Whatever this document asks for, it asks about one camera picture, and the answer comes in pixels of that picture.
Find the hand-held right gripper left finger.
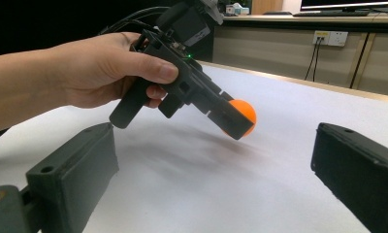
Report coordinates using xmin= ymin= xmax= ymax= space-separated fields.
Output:
xmin=25 ymin=121 xmax=120 ymax=233

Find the black wall cable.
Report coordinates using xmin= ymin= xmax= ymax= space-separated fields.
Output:
xmin=304 ymin=38 xmax=320 ymax=81
xmin=312 ymin=38 xmax=323 ymax=83

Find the beige wooden counter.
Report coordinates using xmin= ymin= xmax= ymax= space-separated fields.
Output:
xmin=210 ymin=14 xmax=388 ymax=98

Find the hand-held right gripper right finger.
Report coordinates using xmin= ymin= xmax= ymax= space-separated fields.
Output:
xmin=310 ymin=121 xmax=388 ymax=233

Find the black keyboard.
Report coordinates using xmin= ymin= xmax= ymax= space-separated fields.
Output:
xmin=292 ymin=10 xmax=371 ymax=17

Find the black computer monitor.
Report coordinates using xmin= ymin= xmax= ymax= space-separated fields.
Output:
xmin=300 ymin=0 xmax=388 ymax=13

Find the white wall socket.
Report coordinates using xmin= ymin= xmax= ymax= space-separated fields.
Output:
xmin=312 ymin=30 xmax=349 ymax=48

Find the orange ball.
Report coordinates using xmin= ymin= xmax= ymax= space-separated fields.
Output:
xmin=221 ymin=98 xmax=258 ymax=138

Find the tissue box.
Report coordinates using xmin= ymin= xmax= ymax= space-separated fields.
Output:
xmin=225 ymin=2 xmax=250 ymax=16

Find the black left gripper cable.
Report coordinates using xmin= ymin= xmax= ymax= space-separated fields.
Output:
xmin=98 ymin=5 xmax=172 ymax=37

